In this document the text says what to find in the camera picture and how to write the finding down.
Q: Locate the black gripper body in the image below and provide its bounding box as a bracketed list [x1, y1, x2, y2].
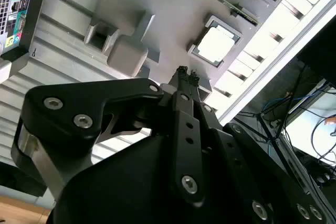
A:
[48, 134, 266, 224]

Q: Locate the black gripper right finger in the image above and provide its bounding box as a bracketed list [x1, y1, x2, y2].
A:
[188, 69, 336, 224]

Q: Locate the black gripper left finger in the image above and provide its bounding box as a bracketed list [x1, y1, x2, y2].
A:
[10, 66, 208, 208]

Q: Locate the silver CPU chip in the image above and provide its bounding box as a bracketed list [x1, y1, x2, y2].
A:
[191, 20, 241, 67]

